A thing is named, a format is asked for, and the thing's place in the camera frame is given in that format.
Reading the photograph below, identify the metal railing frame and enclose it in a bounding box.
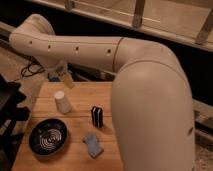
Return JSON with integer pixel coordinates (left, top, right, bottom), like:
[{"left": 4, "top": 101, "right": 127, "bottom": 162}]
[{"left": 28, "top": 0, "right": 213, "bottom": 52}]

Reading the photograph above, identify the black bowl with white spiral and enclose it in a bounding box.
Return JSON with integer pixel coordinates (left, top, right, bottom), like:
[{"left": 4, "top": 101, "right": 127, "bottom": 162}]
[{"left": 29, "top": 118, "right": 68, "bottom": 156}]

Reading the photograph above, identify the blue object on floor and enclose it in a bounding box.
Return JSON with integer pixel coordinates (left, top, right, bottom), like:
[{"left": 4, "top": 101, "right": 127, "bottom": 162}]
[{"left": 48, "top": 76, "right": 60, "bottom": 82}]

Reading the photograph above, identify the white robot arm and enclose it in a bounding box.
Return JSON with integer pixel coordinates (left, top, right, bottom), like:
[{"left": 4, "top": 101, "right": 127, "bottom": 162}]
[{"left": 9, "top": 14, "right": 195, "bottom": 171}]

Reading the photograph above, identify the black tripod stand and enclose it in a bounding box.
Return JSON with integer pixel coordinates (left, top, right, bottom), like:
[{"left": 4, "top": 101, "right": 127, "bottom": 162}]
[{"left": 0, "top": 74, "right": 30, "bottom": 171}]

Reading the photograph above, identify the wooden cutting board table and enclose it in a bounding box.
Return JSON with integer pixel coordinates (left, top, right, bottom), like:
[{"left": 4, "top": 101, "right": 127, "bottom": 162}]
[{"left": 12, "top": 82, "right": 123, "bottom": 171}]

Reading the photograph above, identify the black white striped eraser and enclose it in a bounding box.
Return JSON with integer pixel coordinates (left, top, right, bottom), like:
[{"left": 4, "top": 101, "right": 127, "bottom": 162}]
[{"left": 91, "top": 106, "right": 103, "bottom": 128}]

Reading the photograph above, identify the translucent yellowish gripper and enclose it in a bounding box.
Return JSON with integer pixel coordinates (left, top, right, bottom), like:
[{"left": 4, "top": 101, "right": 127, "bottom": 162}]
[{"left": 55, "top": 66, "right": 74, "bottom": 89}]

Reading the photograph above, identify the black cable on floor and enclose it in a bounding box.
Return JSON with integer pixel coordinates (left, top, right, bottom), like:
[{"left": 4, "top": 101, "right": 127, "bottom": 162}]
[{"left": 20, "top": 61, "right": 46, "bottom": 78}]

